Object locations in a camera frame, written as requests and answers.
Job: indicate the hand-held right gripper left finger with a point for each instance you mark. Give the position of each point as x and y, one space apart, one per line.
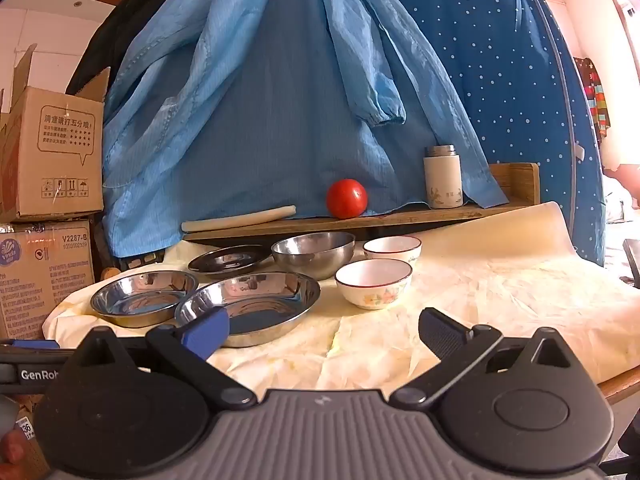
205 334

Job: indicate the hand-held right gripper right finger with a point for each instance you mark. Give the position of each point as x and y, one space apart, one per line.
440 334

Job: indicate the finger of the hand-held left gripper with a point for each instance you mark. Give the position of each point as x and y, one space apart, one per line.
35 344

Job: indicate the large steel plate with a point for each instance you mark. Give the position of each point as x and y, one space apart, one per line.
270 305

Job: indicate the medium steel plate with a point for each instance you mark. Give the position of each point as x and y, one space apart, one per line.
140 300

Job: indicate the small steel plate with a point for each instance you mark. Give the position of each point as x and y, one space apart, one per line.
227 260

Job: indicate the floral red-rimmed ceramic bowl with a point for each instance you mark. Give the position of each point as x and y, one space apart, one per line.
372 280

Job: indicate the steel bowl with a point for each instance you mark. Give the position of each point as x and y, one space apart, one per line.
312 257

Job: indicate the person's left hand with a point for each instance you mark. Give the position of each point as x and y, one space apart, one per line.
11 449

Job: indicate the printed cardboard box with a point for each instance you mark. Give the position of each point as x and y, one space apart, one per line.
45 280

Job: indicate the black plastic crate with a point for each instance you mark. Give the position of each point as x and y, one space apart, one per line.
142 261

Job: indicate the wooden knob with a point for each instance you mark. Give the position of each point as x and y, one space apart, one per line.
111 274

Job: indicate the wooden rolling pin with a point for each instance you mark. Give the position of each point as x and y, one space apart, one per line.
240 218

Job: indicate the white thermos flask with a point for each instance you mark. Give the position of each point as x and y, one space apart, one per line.
442 180

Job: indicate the red tomato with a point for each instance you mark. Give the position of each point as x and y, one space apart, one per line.
346 199

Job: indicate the wooden shelf board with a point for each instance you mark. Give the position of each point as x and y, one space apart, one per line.
510 180

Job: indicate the open cardboard box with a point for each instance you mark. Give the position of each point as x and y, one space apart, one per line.
50 160

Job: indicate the light blue coat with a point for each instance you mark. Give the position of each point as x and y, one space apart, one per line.
280 110

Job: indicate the striped colourful cloth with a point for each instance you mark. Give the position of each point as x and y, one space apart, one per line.
595 105

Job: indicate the blue polka dot cloth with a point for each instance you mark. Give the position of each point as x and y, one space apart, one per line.
500 60

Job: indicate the black garment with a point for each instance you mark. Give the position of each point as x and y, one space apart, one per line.
130 25

